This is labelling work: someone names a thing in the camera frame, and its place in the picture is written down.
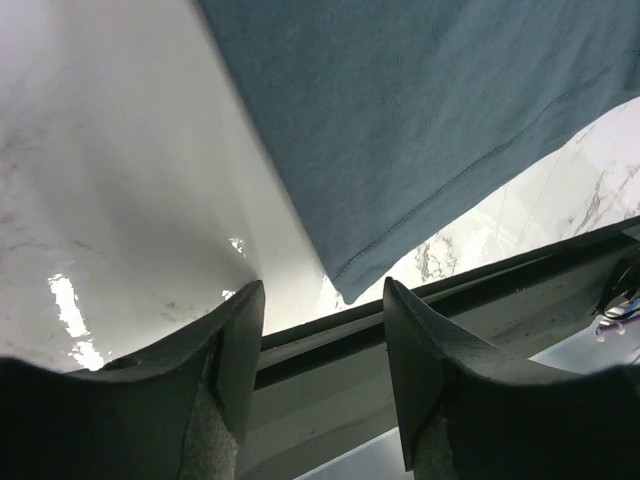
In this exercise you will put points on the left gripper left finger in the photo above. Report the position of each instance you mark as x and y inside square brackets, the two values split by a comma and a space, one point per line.
[176, 409]

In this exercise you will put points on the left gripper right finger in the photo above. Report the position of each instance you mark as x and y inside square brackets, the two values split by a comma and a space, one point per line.
[468, 409]

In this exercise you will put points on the grey-blue t shirt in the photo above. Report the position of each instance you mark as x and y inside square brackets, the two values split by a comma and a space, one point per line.
[387, 120]

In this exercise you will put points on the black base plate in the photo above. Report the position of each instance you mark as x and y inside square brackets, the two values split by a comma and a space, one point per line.
[324, 388]

